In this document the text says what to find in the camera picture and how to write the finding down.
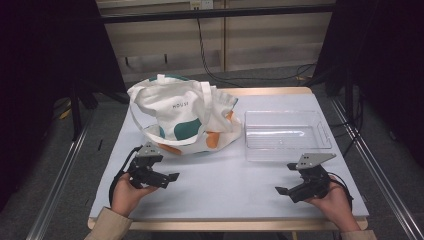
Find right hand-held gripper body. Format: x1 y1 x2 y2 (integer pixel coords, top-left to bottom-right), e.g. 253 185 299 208
286 152 337 202

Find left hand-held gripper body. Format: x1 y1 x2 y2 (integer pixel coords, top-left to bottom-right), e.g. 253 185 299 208
127 141 165 190

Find white tote bag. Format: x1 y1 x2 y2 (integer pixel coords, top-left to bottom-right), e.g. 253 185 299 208
126 73 243 156

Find person's left hand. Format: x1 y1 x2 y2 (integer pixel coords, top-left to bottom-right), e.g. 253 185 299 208
110 172 159 218

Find person's right hand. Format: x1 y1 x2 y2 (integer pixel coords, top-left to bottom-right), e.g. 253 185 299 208
304 179 354 233

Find clear plastic bin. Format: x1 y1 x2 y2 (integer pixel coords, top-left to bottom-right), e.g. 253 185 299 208
244 109 333 163

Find black metal stand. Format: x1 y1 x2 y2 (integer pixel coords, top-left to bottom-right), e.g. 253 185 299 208
69 79 100 142

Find black curtain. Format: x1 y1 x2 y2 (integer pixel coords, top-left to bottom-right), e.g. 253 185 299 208
312 0 424 169
0 0 130 212

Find black horizontal bar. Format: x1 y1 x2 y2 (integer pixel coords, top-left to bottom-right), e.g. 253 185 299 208
99 3 336 25

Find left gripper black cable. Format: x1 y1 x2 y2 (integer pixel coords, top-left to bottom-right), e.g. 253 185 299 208
108 145 144 207

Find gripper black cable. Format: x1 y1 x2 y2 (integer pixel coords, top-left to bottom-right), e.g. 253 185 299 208
327 171 355 212
108 145 144 207

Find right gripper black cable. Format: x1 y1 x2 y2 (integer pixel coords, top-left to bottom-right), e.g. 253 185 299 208
327 171 355 212

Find thin black floor cables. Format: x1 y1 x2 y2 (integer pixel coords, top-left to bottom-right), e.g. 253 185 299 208
329 93 366 158

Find metal floor rail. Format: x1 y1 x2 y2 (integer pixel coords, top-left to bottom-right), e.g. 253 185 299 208
25 109 95 240
329 97 424 240

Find long black hanging cable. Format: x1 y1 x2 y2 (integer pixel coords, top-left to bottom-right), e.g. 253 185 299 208
196 17 317 88

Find white wall power outlet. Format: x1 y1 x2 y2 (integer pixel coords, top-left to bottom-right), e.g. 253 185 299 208
189 0 214 10

